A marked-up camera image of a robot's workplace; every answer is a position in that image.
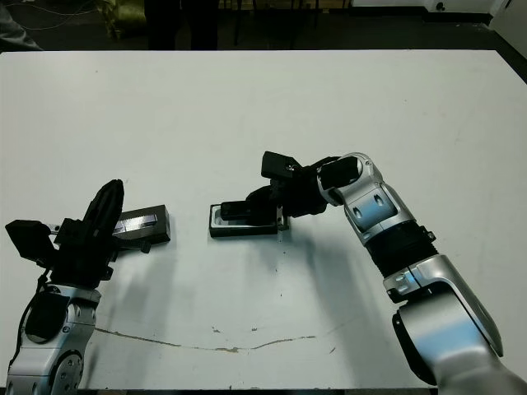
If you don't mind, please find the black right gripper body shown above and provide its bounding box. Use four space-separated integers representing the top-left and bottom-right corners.
269 158 330 244

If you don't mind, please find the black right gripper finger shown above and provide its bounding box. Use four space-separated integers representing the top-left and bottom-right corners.
245 185 275 207
249 209 279 226

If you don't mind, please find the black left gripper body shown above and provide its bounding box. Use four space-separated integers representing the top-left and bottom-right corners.
48 217 119 287

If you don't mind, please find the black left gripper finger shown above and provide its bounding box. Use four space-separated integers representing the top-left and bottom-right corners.
84 179 116 236
100 179 125 238

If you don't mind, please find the black slim camera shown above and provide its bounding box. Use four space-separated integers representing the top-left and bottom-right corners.
220 200 253 222

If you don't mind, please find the black printed box lid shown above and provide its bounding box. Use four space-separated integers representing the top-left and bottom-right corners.
113 204 172 248

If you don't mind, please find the black box base white insert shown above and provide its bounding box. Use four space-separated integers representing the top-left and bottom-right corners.
208 204 291 239

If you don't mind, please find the black upright stand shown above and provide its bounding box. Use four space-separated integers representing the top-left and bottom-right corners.
187 0 219 50

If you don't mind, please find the yellow plastic bag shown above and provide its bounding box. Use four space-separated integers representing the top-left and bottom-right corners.
102 0 147 40

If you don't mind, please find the person in grey clothes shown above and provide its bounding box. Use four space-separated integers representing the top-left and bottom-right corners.
0 0 42 53

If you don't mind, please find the white door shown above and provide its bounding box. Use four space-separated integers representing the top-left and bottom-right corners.
423 0 495 24

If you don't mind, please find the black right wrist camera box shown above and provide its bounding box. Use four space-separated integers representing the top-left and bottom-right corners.
259 151 304 180

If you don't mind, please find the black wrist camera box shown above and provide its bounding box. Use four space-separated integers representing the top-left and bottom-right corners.
4 220 57 263
259 151 304 180

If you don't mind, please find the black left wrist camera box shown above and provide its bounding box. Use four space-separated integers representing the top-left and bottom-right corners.
4 220 57 263

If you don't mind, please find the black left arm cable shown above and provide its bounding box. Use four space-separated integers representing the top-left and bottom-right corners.
12 269 49 359

